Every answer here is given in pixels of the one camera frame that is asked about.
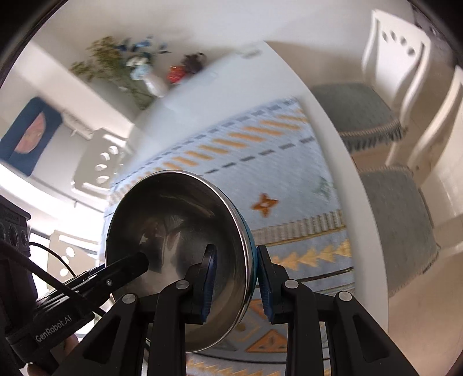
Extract grey fringed seat cushion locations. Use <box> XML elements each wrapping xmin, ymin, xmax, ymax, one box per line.
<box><xmin>310</xmin><ymin>82</ymin><xmax>405</xmax><ymax>153</ymax></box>
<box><xmin>358</xmin><ymin>166</ymin><xmax>441</xmax><ymax>277</ymax></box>

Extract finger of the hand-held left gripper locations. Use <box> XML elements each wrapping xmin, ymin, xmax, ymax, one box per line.
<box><xmin>78</xmin><ymin>252</ymin><xmax>150</xmax><ymax>301</ymax></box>

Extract blue orange woven table mat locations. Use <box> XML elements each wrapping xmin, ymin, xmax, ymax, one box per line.
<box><xmin>103</xmin><ymin>96</ymin><xmax>357</xmax><ymax>376</ymax></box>

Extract glass vase with green plant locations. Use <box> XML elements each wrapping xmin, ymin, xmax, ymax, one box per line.
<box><xmin>70</xmin><ymin>36</ymin><xmax>156</xmax><ymax>111</ymax></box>

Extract person's left hand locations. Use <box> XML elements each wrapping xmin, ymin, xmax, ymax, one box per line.
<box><xmin>61</xmin><ymin>333</ymin><xmax>79</xmax><ymax>358</ymax></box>

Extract blue wall poster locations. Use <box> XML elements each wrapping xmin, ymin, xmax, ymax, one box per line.
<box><xmin>0</xmin><ymin>96</ymin><xmax>62</xmax><ymax>178</ymax></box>

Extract white chair with oval holes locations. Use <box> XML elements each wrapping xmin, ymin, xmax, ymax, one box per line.
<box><xmin>49</xmin><ymin>229</ymin><xmax>100</xmax><ymax>290</ymax></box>
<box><xmin>70</xmin><ymin>128</ymin><xmax>136</xmax><ymax>198</ymax></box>
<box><xmin>356</xmin><ymin>9</ymin><xmax>435</xmax><ymax>167</ymax></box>
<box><xmin>385</xmin><ymin>67</ymin><xmax>463</xmax><ymax>297</ymax></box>

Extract black strap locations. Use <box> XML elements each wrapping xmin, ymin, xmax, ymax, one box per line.
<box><xmin>0</xmin><ymin>239</ymin><xmax>105</xmax><ymax>317</ymax></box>

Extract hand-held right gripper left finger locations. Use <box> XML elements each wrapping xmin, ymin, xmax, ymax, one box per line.
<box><xmin>67</xmin><ymin>244</ymin><xmax>218</xmax><ymax>376</ymax></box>

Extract dark teapot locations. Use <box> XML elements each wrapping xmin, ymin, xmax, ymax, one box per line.
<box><xmin>181</xmin><ymin>52</ymin><xmax>207</xmax><ymax>75</ymax></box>

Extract thin black cable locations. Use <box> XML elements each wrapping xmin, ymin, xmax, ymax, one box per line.
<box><xmin>28</xmin><ymin>243</ymin><xmax>75</xmax><ymax>279</ymax></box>

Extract stainless steel bowl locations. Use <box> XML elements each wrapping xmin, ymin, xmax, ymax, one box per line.
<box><xmin>105</xmin><ymin>170</ymin><xmax>258</xmax><ymax>354</ymax></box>

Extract white power strip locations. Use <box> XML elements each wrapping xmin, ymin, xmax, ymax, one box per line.
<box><xmin>61</xmin><ymin>110</ymin><xmax>95</xmax><ymax>138</ymax></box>

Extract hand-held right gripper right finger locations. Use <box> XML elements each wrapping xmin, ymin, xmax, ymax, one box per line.
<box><xmin>256</xmin><ymin>245</ymin><xmax>422</xmax><ymax>376</ymax></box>

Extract red lidded teacup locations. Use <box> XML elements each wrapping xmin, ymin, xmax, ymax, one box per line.
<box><xmin>166</xmin><ymin>65</ymin><xmax>187</xmax><ymax>84</ymax></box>

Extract white ribbed vase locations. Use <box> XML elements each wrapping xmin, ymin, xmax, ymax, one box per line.
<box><xmin>125</xmin><ymin>36</ymin><xmax>170</xmax><ymax>98</ymax></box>

